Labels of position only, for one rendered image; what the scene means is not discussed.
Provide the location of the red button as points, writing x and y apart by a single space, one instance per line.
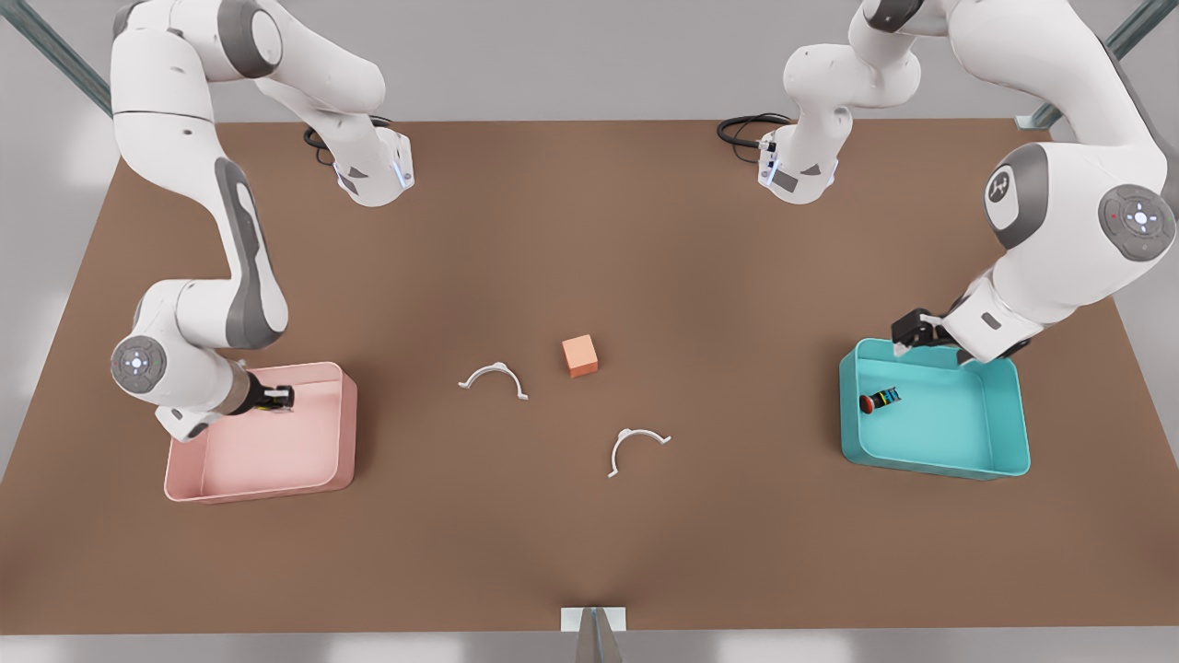
880 400

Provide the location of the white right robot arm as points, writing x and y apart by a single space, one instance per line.
193 147

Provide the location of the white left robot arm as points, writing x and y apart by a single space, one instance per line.
1059 212

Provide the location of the pink storage box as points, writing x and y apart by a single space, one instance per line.
267 451

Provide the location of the blue storage box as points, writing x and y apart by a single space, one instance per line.
939 424

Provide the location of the white curved clip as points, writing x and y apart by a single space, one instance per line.
630 435
495 372

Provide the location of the orange cube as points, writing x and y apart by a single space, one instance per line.
580 357

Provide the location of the silver frame post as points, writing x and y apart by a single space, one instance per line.
1128 32
55 51
595 635

